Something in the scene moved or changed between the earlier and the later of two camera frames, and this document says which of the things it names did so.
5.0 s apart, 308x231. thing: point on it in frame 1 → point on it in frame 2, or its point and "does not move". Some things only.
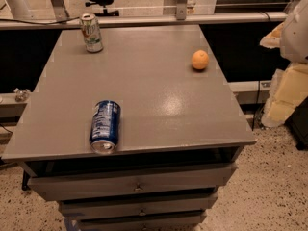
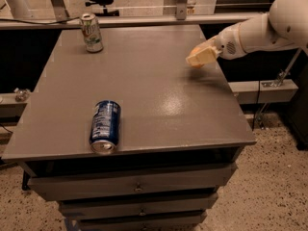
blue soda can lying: (104, 135) does not move
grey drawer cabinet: (140, 136) does not move
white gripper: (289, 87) → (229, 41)
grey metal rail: (147, 20) does not move
